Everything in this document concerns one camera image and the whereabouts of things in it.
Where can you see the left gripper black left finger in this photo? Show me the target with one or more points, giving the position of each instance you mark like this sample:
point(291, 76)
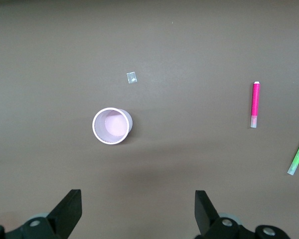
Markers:
point(64, 214)

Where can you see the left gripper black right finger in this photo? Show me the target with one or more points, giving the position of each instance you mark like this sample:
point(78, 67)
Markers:
point(206, 219)

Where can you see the pink marker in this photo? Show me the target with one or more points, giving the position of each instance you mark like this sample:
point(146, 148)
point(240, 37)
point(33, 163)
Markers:
point(255, 99)

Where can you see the pink plastic cup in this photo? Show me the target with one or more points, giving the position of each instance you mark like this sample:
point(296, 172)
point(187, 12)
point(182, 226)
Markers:
point(112, 127)

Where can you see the small clear tape piece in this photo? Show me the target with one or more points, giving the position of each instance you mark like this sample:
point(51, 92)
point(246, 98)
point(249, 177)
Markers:
point(132, 77)

